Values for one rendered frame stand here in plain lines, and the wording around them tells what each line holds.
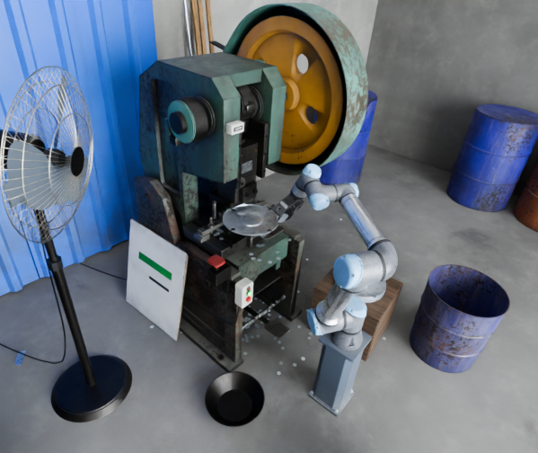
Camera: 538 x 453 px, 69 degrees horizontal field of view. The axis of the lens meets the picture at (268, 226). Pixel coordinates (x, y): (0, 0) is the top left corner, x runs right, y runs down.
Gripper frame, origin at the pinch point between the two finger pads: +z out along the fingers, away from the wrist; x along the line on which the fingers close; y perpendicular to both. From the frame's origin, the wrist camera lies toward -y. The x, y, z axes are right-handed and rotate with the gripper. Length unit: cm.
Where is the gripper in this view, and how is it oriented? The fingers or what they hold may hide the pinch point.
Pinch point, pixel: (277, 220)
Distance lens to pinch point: 189.4
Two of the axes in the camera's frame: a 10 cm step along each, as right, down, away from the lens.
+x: -6.8, -7.0, 2.1
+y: 6.2, -4.1, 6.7
